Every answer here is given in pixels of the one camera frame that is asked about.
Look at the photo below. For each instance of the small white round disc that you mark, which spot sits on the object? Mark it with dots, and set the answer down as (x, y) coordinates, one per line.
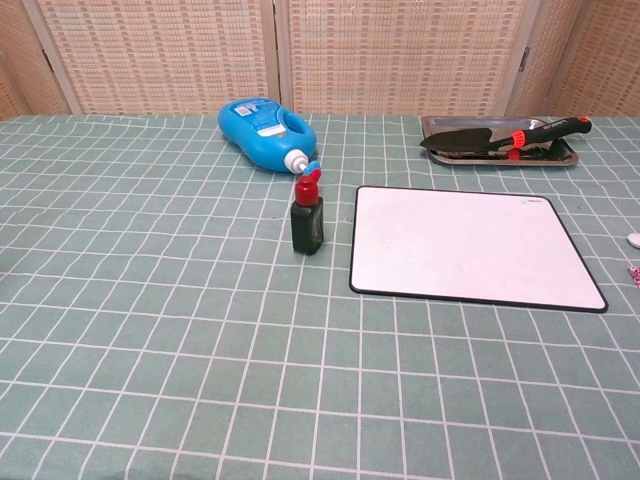
(635, 240)

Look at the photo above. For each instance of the bamboo folding screen panel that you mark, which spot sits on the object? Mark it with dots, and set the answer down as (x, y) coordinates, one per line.
(20, 75)
(160, 55)
(595, 60)
(400, 55)

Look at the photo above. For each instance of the pink patterned small packet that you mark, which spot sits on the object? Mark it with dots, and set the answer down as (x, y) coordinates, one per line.
(636, 277)

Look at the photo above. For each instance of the black ink bottle red cap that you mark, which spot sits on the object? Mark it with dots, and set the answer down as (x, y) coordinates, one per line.
(306, 230)

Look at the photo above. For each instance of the steel rectangular tray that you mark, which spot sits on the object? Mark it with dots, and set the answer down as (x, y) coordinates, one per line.
(560, 157)

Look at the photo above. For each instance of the blue detergent bottle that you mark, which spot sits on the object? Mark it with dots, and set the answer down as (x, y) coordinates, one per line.
(255, 140)

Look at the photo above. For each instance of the black garden trowel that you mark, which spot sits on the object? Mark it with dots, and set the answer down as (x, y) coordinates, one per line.
(460, 138)

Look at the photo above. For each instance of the white mat with black edge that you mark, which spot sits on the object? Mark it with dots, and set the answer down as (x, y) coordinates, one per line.
(470, 245)

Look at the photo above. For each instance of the green checked tablecloth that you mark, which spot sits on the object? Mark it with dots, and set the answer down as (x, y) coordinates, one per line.
(175, 325)

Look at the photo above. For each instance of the blue bottle cap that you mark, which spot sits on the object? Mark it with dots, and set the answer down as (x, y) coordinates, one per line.
(312, 170)

